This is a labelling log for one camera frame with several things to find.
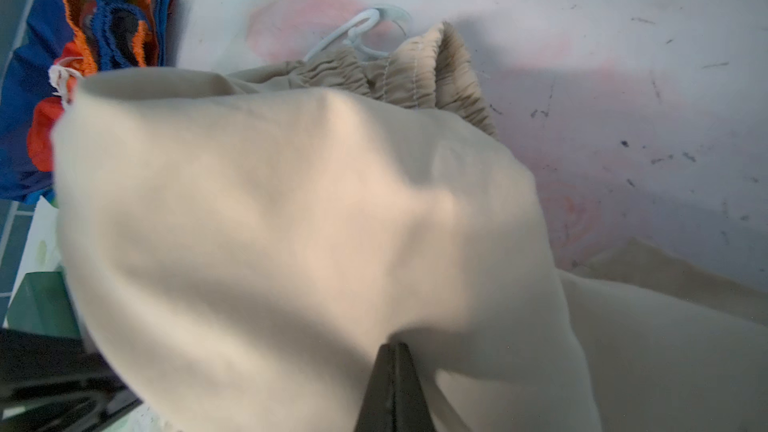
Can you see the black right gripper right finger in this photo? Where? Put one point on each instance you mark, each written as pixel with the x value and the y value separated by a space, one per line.
pixel 411 409

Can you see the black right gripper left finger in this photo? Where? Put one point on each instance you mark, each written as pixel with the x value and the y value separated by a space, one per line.
pixel 377 411

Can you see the beige shorts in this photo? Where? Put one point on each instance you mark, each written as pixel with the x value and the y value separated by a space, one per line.
pixel 240 246

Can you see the rainbow striped shorts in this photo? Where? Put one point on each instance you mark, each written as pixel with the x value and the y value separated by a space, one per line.
pixel 67 40

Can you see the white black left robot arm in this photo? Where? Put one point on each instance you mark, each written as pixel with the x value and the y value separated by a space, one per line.
pixel 54 384

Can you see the dark green rectangular block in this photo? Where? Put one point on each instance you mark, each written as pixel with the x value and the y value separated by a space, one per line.
pixel 42 306

